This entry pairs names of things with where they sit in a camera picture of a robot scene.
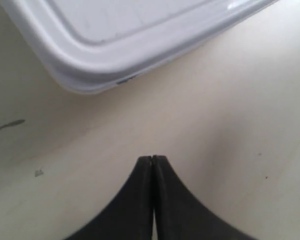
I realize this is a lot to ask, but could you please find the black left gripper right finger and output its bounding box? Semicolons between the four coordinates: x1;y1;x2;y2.
152;155;252;240

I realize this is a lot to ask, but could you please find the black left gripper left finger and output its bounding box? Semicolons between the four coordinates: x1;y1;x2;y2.
67;156;154;240

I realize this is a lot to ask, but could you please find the white lidded plastic container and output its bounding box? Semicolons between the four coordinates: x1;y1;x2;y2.
0;0;271;94

